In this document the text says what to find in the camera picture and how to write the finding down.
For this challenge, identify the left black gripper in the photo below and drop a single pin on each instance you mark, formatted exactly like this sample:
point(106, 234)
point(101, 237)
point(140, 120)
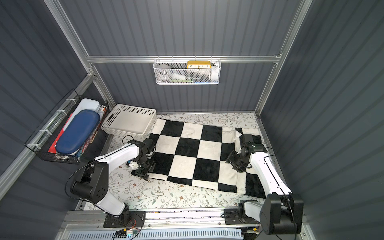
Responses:
point(142, 169)

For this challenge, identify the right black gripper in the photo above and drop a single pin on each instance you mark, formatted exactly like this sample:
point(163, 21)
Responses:
point(235, 161)

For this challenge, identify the black white checkered pillowcase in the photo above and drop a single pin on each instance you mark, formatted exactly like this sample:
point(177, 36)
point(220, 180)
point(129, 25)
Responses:
point(195, 155)

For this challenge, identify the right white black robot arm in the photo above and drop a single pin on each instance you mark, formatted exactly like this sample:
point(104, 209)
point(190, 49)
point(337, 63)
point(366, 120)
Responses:
point(282, 211)

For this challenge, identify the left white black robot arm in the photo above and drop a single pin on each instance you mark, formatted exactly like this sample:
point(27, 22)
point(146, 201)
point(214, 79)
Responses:
point(91, 181)

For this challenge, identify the white tape roll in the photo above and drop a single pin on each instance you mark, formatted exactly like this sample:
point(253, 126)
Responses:
point(163, 72)

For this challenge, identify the floral patterned table mat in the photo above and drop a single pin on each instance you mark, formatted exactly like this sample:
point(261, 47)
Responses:
point(157, 194)

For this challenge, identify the white perforated plastic basket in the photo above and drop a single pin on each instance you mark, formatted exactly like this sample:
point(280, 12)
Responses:
point(126, 120)

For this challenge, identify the white ventilated front panel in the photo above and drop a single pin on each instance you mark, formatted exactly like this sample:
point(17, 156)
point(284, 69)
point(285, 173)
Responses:
point(164, 234)

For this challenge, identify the blue oval zip case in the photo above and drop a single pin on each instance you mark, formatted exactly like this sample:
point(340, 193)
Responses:
point(79, 130)

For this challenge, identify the white flat plastic box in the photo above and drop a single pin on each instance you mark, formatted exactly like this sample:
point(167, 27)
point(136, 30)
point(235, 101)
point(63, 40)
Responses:
point(85, 104)

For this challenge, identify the red flat folder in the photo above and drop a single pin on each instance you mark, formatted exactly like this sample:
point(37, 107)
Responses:
point(52, 148)

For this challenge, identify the white mesh hanging basket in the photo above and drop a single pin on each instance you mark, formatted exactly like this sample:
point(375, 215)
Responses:
point(183, 76)

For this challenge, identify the yellow clock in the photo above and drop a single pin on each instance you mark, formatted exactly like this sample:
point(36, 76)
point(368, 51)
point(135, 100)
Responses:
point(199, 64)

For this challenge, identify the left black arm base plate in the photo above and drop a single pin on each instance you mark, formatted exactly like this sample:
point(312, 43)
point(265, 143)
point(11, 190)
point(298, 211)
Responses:
point(134, 219)

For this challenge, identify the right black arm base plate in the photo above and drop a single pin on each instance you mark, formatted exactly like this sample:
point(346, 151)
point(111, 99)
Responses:
point(235, 217)

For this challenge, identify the small electronics board with wires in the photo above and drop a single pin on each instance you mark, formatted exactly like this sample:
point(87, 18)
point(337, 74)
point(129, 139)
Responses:
point(126, 234)

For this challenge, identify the black wire wall basket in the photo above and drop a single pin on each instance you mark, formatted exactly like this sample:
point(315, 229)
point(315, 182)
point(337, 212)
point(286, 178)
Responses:
point(46, 134)

